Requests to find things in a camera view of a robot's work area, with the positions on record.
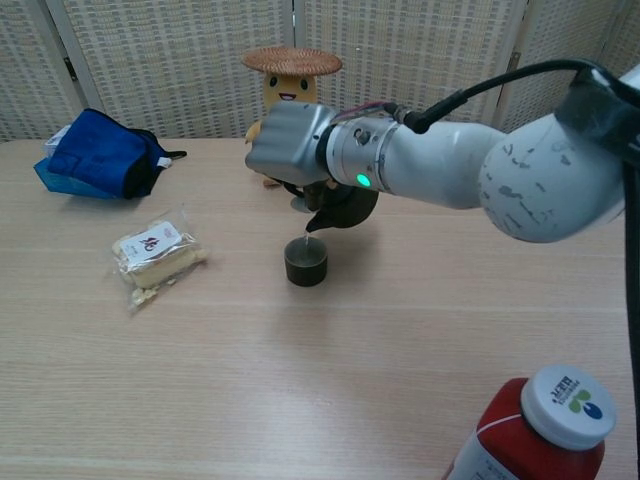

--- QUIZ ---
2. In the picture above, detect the black teapot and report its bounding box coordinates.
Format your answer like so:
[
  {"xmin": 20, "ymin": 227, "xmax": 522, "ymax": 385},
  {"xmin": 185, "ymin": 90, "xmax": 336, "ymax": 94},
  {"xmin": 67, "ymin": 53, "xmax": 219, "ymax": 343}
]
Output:
[{"xmin": 305, "ymin": 182, "xmax": 380, "ymax": 234}]

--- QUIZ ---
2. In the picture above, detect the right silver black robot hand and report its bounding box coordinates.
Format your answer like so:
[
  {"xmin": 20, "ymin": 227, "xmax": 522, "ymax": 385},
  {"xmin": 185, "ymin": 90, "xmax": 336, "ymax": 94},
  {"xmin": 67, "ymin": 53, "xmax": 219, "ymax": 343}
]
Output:
[{"xmin": 244, "ymin": 101, "xmax": 337, "ymax": 214}]

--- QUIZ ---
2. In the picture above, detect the light blue box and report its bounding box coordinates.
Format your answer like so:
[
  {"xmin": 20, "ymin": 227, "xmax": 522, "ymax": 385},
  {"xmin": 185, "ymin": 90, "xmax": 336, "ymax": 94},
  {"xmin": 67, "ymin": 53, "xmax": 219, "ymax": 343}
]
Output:
[{"xmin": 33, "ymin": 156, "xmax": 119, "ymax": 200}]

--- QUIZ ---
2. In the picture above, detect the small dark green cup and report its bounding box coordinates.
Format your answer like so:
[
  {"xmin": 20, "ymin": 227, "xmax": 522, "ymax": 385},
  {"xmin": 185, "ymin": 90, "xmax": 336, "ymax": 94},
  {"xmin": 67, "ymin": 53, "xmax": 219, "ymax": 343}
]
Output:
[{"xmin": 283, "ymin": 236, "xmax": 330, "ymax": 288}]

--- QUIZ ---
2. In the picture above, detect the woven folding screen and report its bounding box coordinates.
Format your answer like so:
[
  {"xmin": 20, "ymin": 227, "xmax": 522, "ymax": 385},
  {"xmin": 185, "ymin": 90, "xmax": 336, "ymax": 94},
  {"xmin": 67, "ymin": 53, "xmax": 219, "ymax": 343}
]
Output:
[{"xmin": 0, "ymin": 0, "xmax": 640, "ymax": 144}]

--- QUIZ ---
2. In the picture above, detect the blue fabric bag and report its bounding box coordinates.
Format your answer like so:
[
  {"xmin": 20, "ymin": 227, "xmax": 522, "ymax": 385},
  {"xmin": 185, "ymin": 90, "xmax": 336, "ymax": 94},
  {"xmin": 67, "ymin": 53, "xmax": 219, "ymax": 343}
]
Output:
[{"xmin": 47, "ymin": 107, "xmax": 188, "ymax": 200}]

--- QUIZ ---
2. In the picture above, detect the yellow plush toy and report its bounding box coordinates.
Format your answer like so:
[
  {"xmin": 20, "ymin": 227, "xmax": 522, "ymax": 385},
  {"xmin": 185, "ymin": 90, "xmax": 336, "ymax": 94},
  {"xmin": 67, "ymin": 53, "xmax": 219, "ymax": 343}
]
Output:
[{"xmin": 243, "ymin": 73, "xmax": 321, "ymax": 189}]

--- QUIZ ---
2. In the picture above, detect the red bottle with white cap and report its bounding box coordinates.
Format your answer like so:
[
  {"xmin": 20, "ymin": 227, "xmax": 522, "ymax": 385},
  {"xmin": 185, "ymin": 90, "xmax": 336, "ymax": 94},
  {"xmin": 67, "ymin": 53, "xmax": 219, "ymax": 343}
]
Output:
[{"xmin": 442, "ymin": 363, "xmax": 617, "ymax": 480}]

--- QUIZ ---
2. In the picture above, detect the clear snack packet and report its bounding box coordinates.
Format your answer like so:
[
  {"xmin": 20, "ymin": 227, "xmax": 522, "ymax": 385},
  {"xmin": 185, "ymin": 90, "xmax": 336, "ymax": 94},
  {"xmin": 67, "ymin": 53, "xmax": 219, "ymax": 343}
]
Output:
[{"xmin": 110, "ymin": 203, "xmax": 210, "ymax": 315}]

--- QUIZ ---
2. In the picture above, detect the woven rattan round hat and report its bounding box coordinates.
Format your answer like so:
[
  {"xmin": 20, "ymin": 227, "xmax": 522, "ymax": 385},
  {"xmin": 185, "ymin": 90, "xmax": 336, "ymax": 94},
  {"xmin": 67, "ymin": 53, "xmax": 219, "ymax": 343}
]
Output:
[{"xmin": 241, "ymin": 45, "xmax": 344, "ymax": 78}]

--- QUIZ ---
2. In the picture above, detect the white paper packet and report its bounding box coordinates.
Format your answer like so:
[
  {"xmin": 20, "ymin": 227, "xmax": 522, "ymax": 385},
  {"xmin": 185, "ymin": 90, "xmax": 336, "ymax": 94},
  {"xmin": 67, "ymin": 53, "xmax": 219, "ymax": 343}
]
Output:
[{"xmin": 43, "ymin": 124, "xmax": 72, "ymax": 157}]

